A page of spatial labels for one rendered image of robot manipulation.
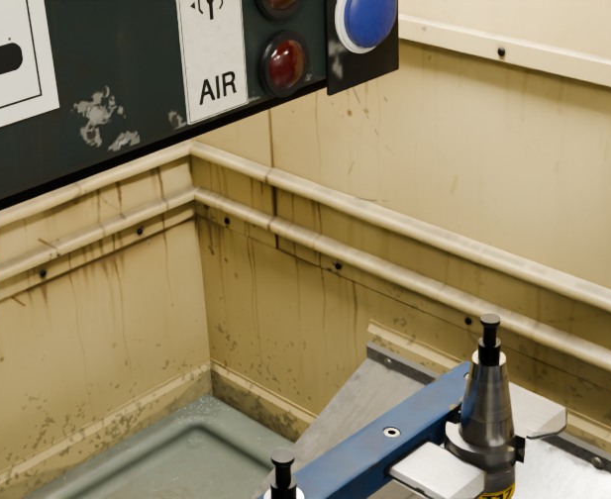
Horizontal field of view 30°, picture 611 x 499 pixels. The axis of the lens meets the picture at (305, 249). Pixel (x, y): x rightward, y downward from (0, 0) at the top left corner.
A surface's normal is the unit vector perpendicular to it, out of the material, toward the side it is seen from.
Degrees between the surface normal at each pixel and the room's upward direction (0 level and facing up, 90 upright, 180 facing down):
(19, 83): 90
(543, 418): 0
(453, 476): 0
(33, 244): 90
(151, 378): 90
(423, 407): 0
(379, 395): 24
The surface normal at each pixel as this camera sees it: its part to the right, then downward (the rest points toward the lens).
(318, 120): -0.70, 0.35
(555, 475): -0.32, -0.67
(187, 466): -0.04, -0.89
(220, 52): 0.71, 0.29
